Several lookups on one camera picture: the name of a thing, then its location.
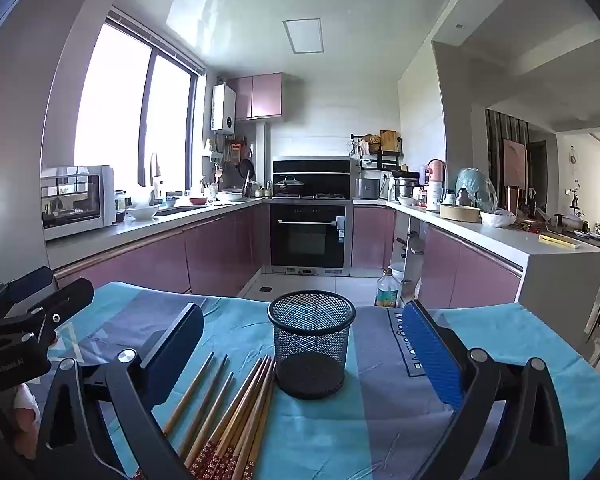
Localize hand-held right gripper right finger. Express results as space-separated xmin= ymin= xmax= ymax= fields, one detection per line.
xmin=404 ymin=300 xmax=571 ymax=480

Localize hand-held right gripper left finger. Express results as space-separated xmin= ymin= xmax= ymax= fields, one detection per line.
xmin=35 ymin=303 xmax=205 ymax=480

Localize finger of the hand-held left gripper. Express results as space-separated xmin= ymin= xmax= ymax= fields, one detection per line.
xmin=0 ymin=277 xmax=96 ymax=346
xmin=0 ymin=266 xmax=55 ymax=313

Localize bundle of wooden chopsticks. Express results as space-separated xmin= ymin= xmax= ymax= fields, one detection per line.
xmin=132 ymin=351 xmax=277 ymax=480

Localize black mesh holder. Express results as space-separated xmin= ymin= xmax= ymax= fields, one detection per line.
xmin=267 ymin=290 xmax=357 ymax=401

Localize person's left hand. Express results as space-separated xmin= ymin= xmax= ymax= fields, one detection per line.
xmin=11 ymin=384 xmax=43 ymax=433

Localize cooking oil bottle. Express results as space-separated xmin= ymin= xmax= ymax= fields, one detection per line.
xmin=374 ymin=268 xmax=400 ymax=309

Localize pink base cabinets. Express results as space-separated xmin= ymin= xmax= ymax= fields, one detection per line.
xmin=422 ymin=224 xmax=524 ymax=312
xmin=54 ymin=200 xmax=272 ymax=297
xmin=352 ymin=205 xmax=396 ymax=271

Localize white microwave oven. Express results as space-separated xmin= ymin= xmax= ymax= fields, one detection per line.
xmin=41 ymin=165 xmax=116 ymax=242

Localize blue grey printed tablecloth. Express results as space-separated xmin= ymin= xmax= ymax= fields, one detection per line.
xmin=45 ymin=280 xmax=600 ymax=480

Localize large white bowl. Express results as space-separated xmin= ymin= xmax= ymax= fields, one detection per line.
xmin=126 ymin=204 xmax=160 ymax=221

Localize round bamboo steamer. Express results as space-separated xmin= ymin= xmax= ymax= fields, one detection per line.
xmin=439 ymin=203 xmax=482 ymax=223

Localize white plastic bag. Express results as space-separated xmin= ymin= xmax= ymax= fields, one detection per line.
xmin=480 ymin=209 xmax=517 ymax=228

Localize yellow flat box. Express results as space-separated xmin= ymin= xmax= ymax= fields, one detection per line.
xmin=538 ymin=233 xmax=581 ymax=250

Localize stainless steel pots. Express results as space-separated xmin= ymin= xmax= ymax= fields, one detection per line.
xmin=392 ymin=170 xmax=421 ymax=202

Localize glass dome food cover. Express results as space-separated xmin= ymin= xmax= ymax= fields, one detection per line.
xmin=455 ymin=167 xmax=498 ymax=212

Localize black built-in oven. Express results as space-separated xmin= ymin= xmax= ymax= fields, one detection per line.
xmin=268 ymin=200 xmax=354 ymax=277

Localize pink kettle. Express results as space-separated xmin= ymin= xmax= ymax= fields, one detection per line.
xmin=426 ymin=158 xmax=446 ymax=196

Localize dining table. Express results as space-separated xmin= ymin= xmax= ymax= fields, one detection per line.
xmin=517 ymin=214 xmax=600 ymax=250

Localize pot with glass lid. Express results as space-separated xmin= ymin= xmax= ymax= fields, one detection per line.
xmin=274 ymin=175 xmax=306 ymax=197

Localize kitchen window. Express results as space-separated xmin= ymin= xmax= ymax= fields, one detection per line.
xmin=74 ymin=14 xmax=202 ymax=192

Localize framed painting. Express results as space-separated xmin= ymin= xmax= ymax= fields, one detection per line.
xmin=502 ymin=138 xmax=529 ymax=192

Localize black range hood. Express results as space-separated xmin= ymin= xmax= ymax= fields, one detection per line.
xmin=272 ymin=156 xmax=354 ymax=197

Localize white water heater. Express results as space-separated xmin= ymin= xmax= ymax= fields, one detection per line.
xmin=211 ymin=82 xmax=237 ymax=136

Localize ceiling light panel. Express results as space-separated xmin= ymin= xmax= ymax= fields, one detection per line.
xmin=282 ymin=18 xmax=325 ymax=54

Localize black wall rack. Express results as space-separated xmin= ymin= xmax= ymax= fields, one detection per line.
xmin=350 ymin=132 xmax=404 ymax=172

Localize pink wall cabinets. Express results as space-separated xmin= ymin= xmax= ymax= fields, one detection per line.
xmin=228 ymin=73 xmax=284 ymax=121

